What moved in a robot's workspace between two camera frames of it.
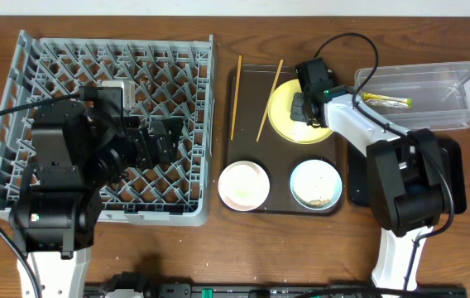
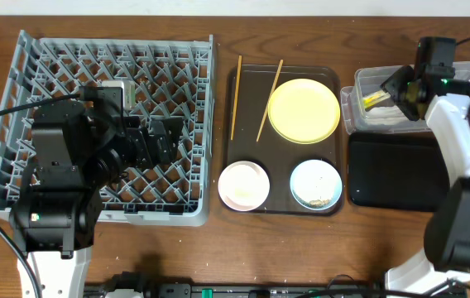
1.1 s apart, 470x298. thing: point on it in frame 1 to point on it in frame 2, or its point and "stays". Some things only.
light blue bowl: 315,185 stays
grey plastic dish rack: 172,78 stays
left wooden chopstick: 240,58 stays
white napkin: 303,132 to 388,115
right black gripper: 296,100 to 391,84
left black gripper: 163,151 stays
